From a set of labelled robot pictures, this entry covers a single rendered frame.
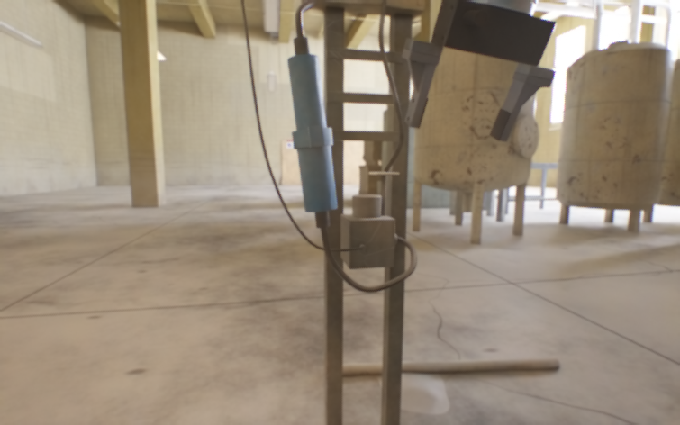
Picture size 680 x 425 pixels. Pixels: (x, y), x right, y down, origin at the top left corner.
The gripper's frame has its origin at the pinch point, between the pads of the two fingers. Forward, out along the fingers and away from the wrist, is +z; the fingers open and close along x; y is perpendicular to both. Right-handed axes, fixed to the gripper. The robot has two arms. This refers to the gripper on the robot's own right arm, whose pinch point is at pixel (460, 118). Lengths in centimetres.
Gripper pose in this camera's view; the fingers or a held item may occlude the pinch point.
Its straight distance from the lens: 51.4
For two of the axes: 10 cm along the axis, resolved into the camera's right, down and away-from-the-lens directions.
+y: 1.1, 5.1, -8.5
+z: -1.8, 8.5, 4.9
